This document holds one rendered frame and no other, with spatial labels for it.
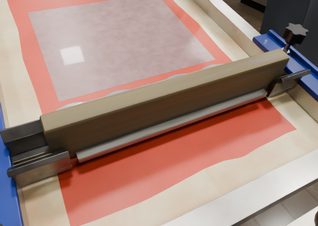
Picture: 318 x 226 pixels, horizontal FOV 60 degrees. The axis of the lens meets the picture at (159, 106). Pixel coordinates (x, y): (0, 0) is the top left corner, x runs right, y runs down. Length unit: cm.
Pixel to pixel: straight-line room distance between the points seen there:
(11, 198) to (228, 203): 27
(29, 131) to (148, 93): 17
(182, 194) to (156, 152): 8
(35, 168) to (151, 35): 41
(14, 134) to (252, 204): 33
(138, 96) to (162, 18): 38
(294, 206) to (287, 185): 136
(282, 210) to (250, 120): 126
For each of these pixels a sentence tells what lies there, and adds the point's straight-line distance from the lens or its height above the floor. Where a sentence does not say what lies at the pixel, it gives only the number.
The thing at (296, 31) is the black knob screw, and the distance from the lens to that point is 60.
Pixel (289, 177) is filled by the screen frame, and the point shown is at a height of 106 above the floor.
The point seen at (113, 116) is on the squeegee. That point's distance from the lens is 37.
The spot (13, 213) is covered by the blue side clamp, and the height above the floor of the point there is 109.
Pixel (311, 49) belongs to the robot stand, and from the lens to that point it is 118.
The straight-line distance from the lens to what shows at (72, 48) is 62.
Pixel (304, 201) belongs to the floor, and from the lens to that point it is 184.
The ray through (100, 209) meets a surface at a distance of 41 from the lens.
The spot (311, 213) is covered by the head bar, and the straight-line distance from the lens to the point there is 38.
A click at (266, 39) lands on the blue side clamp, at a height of 113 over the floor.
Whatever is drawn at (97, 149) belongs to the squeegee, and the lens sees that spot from 40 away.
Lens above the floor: 138
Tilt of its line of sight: 38 degrees down
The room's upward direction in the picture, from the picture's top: straight up
